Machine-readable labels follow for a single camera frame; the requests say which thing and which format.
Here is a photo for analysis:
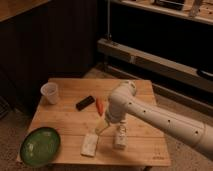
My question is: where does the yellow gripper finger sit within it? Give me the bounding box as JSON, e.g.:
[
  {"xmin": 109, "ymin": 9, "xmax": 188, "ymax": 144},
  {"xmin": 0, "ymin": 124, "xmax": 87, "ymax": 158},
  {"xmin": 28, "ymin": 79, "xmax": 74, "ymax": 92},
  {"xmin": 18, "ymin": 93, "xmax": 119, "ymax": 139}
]
[{"xmin": 95, "ymin": 120, "xmax": 110, "ymax": 135}]

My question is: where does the orange carrot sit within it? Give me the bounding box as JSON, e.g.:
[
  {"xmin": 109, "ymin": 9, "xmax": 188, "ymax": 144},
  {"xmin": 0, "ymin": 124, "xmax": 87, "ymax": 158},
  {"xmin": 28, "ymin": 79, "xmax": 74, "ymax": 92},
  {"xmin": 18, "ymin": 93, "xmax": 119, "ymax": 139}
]
[{"xmin": 96, "ymin": 98, "xmax": 104, "ymax": 116}]

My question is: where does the green ceramic bowl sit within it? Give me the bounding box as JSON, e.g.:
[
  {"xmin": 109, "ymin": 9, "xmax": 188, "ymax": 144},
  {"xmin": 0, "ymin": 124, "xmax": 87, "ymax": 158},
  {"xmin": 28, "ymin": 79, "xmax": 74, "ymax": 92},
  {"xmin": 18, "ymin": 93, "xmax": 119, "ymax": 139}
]
[{"xmin": 19, "ymin": 127, "xmax": 61, "ymax": 168}]

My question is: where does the metal shelf rack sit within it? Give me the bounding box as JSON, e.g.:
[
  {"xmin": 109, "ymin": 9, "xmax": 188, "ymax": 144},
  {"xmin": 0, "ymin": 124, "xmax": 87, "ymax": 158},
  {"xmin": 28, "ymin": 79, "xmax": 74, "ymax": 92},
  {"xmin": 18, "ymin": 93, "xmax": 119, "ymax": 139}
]
[{"xmin": 97, "ymin": 0, "xmax": 213, "ymax": 113}]

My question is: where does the black rectangular block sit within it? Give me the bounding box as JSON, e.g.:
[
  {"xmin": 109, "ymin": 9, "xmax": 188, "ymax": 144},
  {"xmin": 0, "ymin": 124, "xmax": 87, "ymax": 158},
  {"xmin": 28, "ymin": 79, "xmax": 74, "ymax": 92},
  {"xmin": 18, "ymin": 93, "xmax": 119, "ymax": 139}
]
[{"xmin": 76, "ymin": 96, "xmax": 95, "ymax": 111}]

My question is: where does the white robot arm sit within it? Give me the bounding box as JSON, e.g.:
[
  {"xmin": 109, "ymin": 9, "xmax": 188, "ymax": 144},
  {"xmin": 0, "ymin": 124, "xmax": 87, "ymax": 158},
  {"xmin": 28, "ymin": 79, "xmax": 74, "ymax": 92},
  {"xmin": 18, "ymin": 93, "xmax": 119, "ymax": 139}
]
[{"xmin": 104, "ymin": 80, "xmax": 213, "ymax": 161}]

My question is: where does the clear plastic cup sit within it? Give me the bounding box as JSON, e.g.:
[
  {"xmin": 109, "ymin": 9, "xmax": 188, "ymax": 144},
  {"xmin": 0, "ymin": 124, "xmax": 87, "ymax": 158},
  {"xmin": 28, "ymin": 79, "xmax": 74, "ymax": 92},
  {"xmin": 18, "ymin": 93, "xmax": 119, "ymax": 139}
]
[{"xmin": 40, "ymin": 82, "xmax": 59, "ymax": 105}]

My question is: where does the white sponge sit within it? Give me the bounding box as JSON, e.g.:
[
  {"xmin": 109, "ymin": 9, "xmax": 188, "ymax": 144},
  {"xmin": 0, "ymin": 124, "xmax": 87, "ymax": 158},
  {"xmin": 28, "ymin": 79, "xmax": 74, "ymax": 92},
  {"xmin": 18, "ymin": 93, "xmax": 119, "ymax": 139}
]
[{"xmin": 81, "ymin": 133, "xmax": 99, "ymax": 157}]

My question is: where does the white plastic bottle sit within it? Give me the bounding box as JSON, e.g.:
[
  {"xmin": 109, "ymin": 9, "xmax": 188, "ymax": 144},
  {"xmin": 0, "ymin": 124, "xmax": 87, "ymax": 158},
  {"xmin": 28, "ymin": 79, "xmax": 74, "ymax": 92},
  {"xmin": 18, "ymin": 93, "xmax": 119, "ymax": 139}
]
[{"xmin": 114, "ymin": 123, "xmax": 127, "ymax": 149}]

